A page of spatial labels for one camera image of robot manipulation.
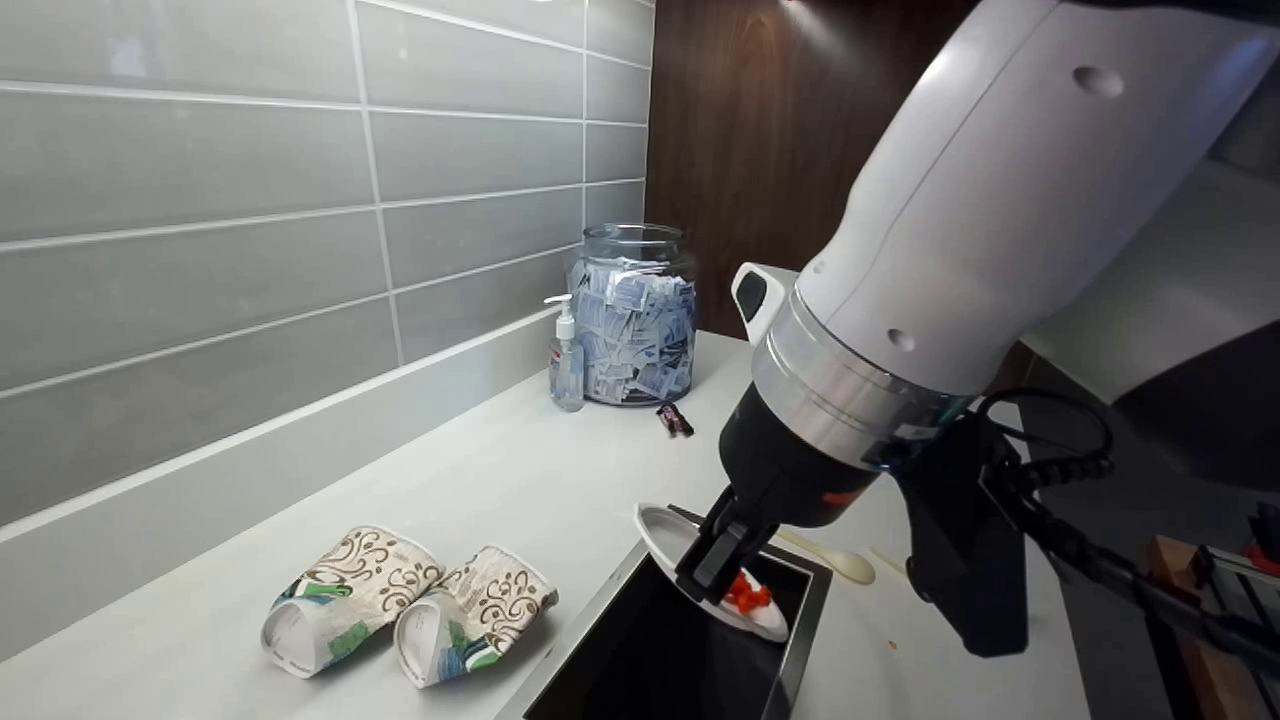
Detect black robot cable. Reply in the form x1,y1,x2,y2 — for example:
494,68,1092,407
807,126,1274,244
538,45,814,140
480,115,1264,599
976,389,1280,673

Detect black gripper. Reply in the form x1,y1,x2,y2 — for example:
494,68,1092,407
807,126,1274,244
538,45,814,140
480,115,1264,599
676,389,923,599

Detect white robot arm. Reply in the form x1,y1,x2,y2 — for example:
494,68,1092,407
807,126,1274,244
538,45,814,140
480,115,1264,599
676,0,1280,599

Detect white plastic spoon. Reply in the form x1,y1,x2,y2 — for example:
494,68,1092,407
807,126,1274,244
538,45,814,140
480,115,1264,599
778,529,875,585

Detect glass jar of packets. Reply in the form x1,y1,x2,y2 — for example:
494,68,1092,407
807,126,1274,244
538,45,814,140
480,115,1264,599
567,224,696,404

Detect patterned paper cup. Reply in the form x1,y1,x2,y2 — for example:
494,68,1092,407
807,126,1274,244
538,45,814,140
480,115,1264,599
392,546,557,690
260,525,444,677

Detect orange snack pieces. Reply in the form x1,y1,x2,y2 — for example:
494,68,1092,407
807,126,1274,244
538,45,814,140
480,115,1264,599
725,572,774,615

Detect dark candy wrapper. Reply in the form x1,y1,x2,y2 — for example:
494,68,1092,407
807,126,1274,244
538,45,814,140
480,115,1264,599
656,401,696,441

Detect small clear sanitizer bottle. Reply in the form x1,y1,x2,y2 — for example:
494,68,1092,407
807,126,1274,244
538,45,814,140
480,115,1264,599
544,296,584,411

